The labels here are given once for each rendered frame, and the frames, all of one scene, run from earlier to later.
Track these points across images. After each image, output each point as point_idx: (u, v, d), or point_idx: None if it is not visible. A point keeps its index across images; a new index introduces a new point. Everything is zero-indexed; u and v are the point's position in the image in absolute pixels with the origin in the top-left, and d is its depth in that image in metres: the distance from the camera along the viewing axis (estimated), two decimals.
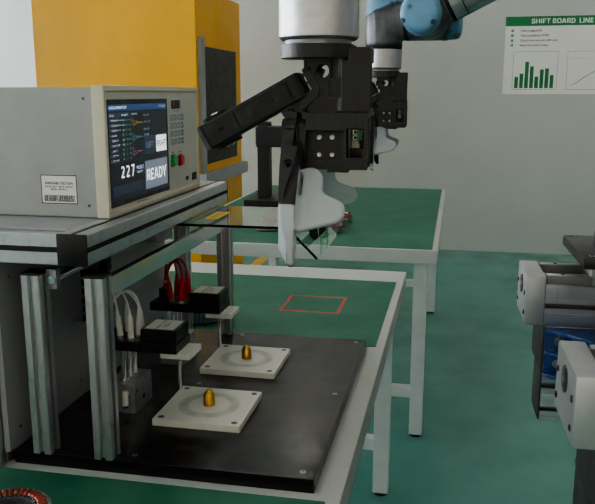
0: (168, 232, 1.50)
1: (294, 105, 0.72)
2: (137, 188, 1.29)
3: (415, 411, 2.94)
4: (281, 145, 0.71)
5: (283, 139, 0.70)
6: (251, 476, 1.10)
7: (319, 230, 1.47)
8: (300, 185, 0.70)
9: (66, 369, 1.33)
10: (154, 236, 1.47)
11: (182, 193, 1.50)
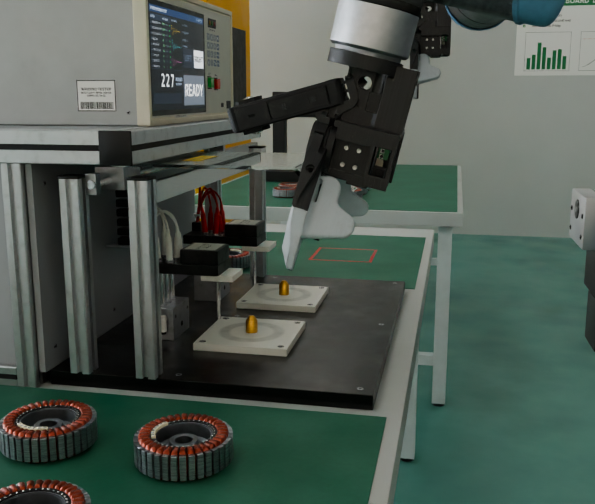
0: None
1: (329, 110, 0.71)
2: (176, 101, 1.22)
3: (439, 379, 2.86)
4: (307, 147, 0.70)
5: (311, 143, 0.69)
6: (305, 393, 1.03)
7: None
8: (317, 191, 0.70)
9: (100, 295, 1.26)
10: (115, 182, 1.10)
11: (218, 120, 1.43)
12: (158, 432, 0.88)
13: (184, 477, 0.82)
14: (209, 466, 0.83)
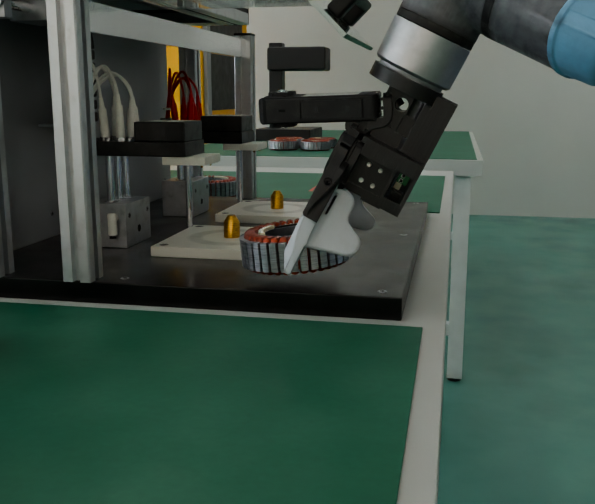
0: None
1: (360, 122, 0.70)
2: None
3: (455, 351, 2.55)
4: (330, 156, 0.70)
5: (334, 155, 0.69)
6: (304, 297, 0.71)
7: None
8: (330, 203, 0.70)
9: (30, 189, 0.94)
10: (36, 9, 0.78)
11: None
12: (265, 234, 0.77)
13: (305, 267, 0.71)
14: (332, 253, 0.72)
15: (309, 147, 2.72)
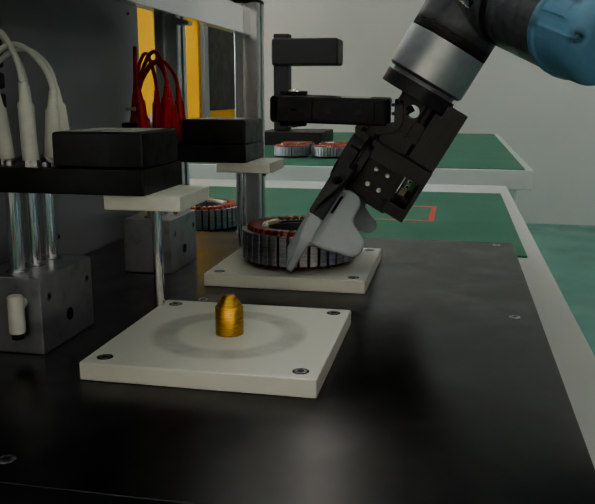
0: None
1: (370, 127, 0.71)
2: None
3: None
4: (339, 157, 0.70)
5: (344, 155, 0.69)
6: None
7: None
8: (336, 203, 0.70)
9: None
10: None
11: None
12: (269, 227, 0.76)
13: (304, 263, 0.71)
14: (332, 253, 0.71)
15: (322, 153, 2.32)
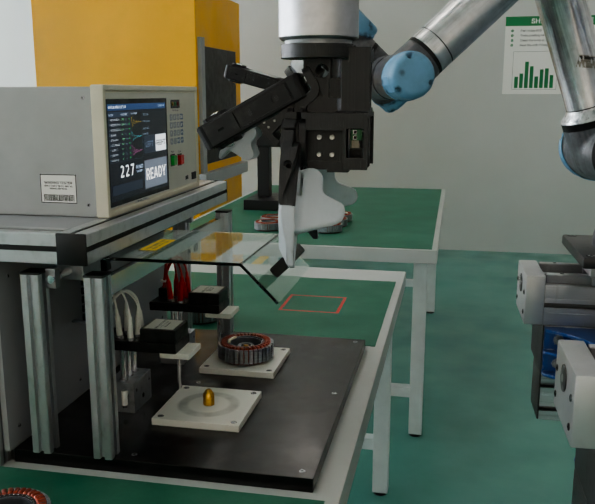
0: (94, 267, 1.20)
1: (294, 105, 0.72)
2: (136, 187, 1.29)
3: (415, 411, 2.94)
4: (281, 145, 0.71)
5: (283, 140, 0.70)
6: (251, 475, 1.10)
7: (283, 265, 1.17)
8: (300, 186, 0.71)
9: (66, 369, 1.33)
10: (75, 273, 1.17)
11: (182, 193, 1.50)
12: (231, 341, 1.55)
13: (246, 362, 1.49)
14: (260, 357, 1.50)
15: None
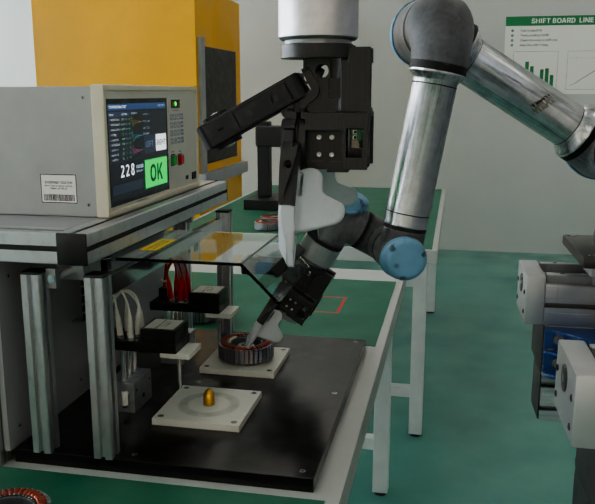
0: (95, 266, 1.20)
1: (294, 105, 0.72)
2: (136, 187, 1.29)
3: (415, 411, 2.94)
4: (281, 145, 0.71)
5: (283, 140, 0.70)
6: (251, 475, 1.10)
7: (283, 265, 1.17)
8: (300, 186, 0.71)
9: (66, 369, 1.33)
10: (75, 273, 1.17)
11: (182, 193, 1.50)
12: (231, 341, 1.55)
13: (246, 362, 1.49)
14: (260, 357, 1.50)
15: None
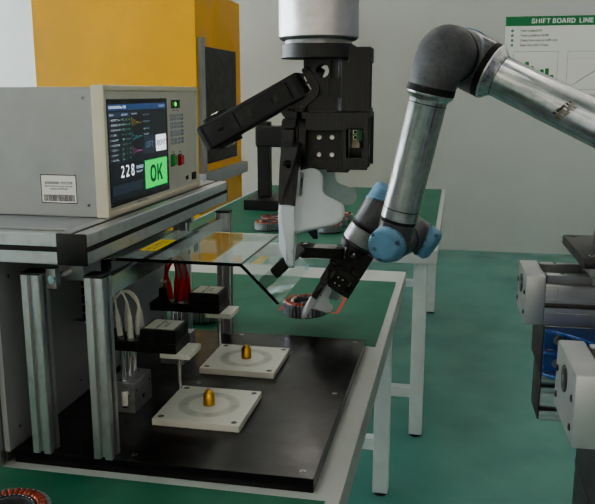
0: (95, 267, 1.20)
1: (294, 105, 0.72)
2: (136, 187, 1.29)
3: (415, 411, 2.94)
4: (281, 145, 0.71)
5: (283, 140, 0.70)
6: (251, 475, 1.10)
7: (283, 265, 1.17)
8: (300, 186, 0.71)
9: (66, 369, 1.33)
10: (75, 273, 1.17)
11: (182, 193, 1.50)
12: (293, 300, 1.83)
13: (310, 316, 1.77)
14: (321, 311, 1.78)
15: None
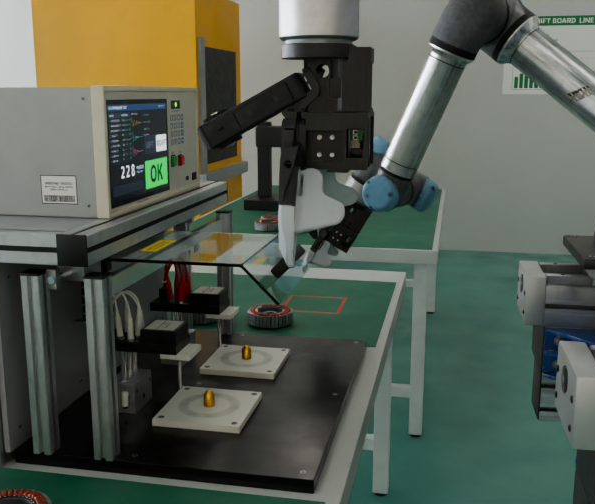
0: (95, 267, 1.20)
1: (294, 105, 0.72)
2: (136, 188, 1.29)
3: (415, 411, 2.93)
4: (281, 145, 0.71)
5: (283, 140, 0.70)
6: (251, 476, 1.10)
7: (283, 266, 1.16)
8: (300, 186, 0.71)
9: (66, 370, 1.33)
10: (75, 274, 1.17)
11: (182, 194, 1.50)
12: (258, 310, 1.89)
13: (273, 326, 1.83)
14: (284, 322, 1.84)
15: None
